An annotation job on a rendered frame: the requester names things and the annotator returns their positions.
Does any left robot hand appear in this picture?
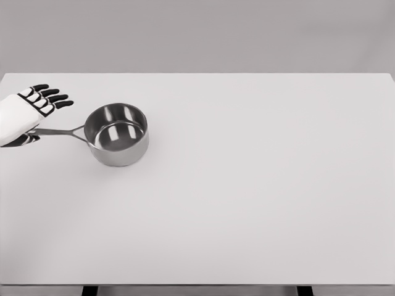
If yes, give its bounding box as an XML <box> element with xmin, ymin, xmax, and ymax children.
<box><xmin>0</xmin><ymin>83</ymin><xmax>75</xmax><ymax>148</ymax></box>

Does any steel saucepan with long handle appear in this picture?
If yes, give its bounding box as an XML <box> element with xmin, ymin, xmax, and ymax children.
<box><xmin>25</xmin><ymin>102</ymin><xmax>150</xmax><ymax>168</ymax></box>

